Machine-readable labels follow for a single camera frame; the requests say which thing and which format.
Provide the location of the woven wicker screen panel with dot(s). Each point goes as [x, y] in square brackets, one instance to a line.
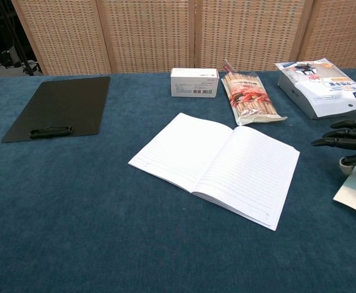
[64, 33]
[147, 33]
[251, 30]
[342, 30]

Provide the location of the bamboo chopsticks plastic bag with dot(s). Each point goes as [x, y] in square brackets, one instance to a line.
[251, 97]

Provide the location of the black tripod stand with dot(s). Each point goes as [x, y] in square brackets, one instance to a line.
[20, 45]

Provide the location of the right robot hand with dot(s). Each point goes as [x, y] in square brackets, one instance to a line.
[354, 142]

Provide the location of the blue velvet tablecloth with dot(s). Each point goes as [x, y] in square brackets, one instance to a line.
[74, 213]

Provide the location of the black metal clipboard clip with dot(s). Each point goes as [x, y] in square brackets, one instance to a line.
[51, 132]

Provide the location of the white blue plastic package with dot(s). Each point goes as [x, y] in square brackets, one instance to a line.
[324, 88]

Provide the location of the open lined notebook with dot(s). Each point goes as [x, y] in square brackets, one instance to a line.
[214, 164]

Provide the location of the black clipboard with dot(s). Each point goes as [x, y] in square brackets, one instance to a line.
[64, 103]

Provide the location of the white cardboard box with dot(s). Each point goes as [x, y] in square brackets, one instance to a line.
[193, 82]

